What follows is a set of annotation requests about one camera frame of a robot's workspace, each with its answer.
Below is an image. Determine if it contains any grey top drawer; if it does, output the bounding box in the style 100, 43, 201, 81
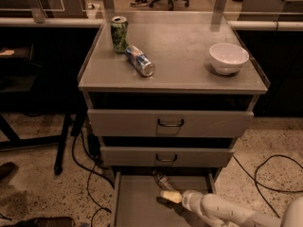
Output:
88, 109, 254, 138

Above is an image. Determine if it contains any black floor cable left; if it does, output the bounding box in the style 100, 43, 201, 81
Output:
71, 130, 116, 227

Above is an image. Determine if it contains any black table leg frame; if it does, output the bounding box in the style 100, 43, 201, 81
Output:
0, 114, 71, 175

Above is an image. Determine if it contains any white bowl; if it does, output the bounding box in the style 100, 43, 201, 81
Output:
209, 43, 249, 75

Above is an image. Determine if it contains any grey middle drawer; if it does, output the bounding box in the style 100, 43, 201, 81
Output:
101, 147, 234, 167

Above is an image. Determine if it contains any blue soda can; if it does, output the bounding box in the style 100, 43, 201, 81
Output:
125, 44, 155, 77

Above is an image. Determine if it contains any brown shoe left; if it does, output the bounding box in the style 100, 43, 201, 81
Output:
0, 162, 17, 183

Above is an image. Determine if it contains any black sneaker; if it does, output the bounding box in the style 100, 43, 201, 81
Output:
130, 0, 148, 8

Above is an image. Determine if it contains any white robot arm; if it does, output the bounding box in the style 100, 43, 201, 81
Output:
160, 190, 303, 227

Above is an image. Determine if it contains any grey drawer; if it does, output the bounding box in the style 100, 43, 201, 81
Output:
101, 147, 234, 167
110, 171, 210, 227
88, 109, 254, 138

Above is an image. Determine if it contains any dark shoe bottom left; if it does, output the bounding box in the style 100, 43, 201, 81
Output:
2, 218, 75, 227

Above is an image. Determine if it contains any grey bottom drawer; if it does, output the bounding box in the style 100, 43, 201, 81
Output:
110, 171, 210, 227

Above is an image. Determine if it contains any black power adapter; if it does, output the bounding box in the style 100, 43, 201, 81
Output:
87, 134, 100, 157

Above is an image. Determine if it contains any grey drawer cabinet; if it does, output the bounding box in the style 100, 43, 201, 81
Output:
77, 10, 269, 177

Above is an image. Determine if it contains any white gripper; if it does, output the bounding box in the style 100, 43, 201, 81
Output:
160, 190, 204, 212

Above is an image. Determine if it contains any clear plastic water bottle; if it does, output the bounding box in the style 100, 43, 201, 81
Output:
152, 170, 176, 191

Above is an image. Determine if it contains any green soda can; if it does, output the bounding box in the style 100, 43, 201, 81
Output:
111, 15, 129, 53

